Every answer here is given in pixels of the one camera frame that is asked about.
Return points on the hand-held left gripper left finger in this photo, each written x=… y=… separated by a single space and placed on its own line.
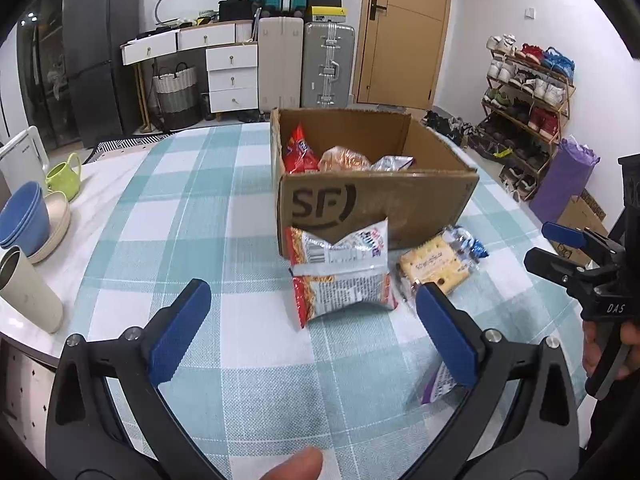
x=180 y=330

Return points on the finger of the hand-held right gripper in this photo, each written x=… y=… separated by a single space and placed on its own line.
x=555 y=267
x=562 y=231

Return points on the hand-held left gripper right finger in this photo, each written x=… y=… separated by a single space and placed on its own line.
x=445 y=340

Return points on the white purple snack packet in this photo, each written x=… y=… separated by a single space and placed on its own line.
x=440 y=385

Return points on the yellow biscuits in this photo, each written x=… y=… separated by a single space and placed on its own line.
x=435 y=265

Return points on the white red crisps packet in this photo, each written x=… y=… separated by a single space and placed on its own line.
x=340 y=275

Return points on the brown cardboard box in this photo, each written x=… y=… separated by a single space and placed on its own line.
x=375 y=200

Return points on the silver snack bag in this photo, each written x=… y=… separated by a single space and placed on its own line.
x=395 y=162

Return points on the bread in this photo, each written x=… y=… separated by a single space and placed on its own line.
x=345 y=160

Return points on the red snack packet blue print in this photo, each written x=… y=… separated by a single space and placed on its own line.
x=300 y=152

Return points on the person's right hand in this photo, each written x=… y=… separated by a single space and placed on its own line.
x=592 y=345

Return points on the person's left hand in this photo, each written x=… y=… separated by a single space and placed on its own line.
x=295 y=466

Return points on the flattened brown cardboard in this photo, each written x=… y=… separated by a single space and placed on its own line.
x=582 y=220

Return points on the purple bag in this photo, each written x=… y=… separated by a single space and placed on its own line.
x=565 y=180

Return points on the wooden shoe rack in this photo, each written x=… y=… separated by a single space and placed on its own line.
x=566 y=105

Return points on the teal checked tablecloth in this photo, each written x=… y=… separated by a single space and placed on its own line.
x=225 y=210

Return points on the rows of assorted shoes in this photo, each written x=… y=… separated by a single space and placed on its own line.
x=540 y=90

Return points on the pile of shoes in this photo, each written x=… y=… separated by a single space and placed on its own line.
x=450 y=127

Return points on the beige cup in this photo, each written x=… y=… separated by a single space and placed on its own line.
x=30 y=290

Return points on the beige bowl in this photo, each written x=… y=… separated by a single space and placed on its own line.
x=57 y=225

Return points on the blue bowl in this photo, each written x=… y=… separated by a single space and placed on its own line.
x=20 y=215
x=44 y=227

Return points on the black white patterned rug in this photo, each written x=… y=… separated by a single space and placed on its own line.
x=130 y=144

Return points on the woven basket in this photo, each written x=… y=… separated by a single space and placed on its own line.
x=175 y=95

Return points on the white kettle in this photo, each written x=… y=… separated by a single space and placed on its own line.
x=20 y=155

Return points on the wooden door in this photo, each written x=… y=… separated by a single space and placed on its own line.
x=400 y=35

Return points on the white desk with drawers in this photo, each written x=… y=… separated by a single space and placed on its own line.
x=230 y=60

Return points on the dark grey refrigerator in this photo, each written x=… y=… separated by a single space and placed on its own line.
x=100 y=60

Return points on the silver suitcase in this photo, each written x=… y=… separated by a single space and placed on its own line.
x=327 y=65

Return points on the beige suitcase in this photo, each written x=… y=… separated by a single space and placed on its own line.
x=280 y=60

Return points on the dark glass cabinet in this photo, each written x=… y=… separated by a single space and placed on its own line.
x=42 y=70

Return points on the yellow black shoe box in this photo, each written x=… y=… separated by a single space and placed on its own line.
x=327 y=14

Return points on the black bag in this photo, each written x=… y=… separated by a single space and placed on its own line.
x=237 y=11

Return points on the oval metal hoop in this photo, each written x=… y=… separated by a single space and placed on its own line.
x=160 y=2

